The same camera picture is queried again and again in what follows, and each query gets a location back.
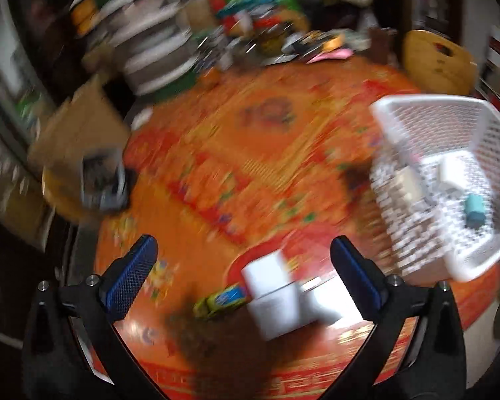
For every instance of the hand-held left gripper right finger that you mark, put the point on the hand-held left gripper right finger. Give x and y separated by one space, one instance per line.
356 279

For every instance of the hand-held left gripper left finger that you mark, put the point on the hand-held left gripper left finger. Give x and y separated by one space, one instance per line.
133 275

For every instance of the small white block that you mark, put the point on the small white block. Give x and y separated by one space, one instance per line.
327 302

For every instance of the white perforated plastic basket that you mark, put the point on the white perforated plastic basket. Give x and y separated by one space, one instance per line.
400 225

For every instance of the large white charger box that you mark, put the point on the large white charger box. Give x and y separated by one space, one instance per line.
275 312

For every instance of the small teal box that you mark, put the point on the small teal box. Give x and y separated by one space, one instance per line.
475 212

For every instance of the long white block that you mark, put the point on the long white block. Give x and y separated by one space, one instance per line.
452 173

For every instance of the black phone holder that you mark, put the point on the black phone holder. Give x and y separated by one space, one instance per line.
102 175

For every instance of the red patterned tablecloth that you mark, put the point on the red patterned tablecloth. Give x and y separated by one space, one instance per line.
233 154

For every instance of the open cardboard box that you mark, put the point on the open cardboard box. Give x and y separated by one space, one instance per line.
79 125

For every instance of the black glass-door cabinet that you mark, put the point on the black glass-door cabinet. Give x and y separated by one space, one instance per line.
8 91

